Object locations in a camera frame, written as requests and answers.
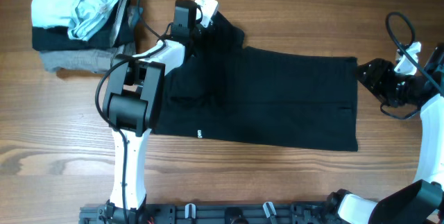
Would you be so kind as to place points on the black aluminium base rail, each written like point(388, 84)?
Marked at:
point(294, 213)

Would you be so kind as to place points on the grey folded garment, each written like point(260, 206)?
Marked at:
point(94, 60)

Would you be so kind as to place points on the black t-shirt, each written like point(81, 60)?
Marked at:
point(233, 92)

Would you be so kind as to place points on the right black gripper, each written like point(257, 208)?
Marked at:
point(381, 70)

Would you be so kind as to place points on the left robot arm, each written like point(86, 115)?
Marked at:
point(133, 100)

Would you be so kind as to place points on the black folded garment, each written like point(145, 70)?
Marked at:
point(115, 32)

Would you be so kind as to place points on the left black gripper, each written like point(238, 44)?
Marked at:
point(211, 32)

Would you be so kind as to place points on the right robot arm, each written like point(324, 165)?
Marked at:
point(423, 197)

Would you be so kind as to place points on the light blue folded garment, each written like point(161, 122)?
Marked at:
point(82, 18)

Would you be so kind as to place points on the left white rail clip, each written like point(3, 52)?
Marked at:
point(190, 211)

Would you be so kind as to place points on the right white rail clip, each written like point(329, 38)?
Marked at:
point(270, 211)

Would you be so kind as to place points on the white rail clip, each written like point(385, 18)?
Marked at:
point(270, 211)
point(190, 211)

